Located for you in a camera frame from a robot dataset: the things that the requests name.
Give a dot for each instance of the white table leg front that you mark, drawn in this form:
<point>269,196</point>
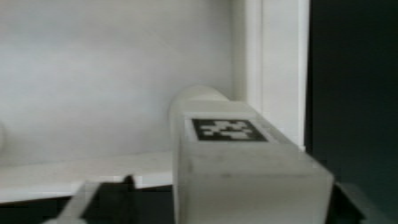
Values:
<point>247,180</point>

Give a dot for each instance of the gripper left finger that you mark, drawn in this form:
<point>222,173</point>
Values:
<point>102,204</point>

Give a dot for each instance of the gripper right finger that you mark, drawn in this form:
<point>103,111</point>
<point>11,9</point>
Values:
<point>350,207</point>

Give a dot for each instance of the white square tabletop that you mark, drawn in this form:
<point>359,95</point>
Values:
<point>100,56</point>

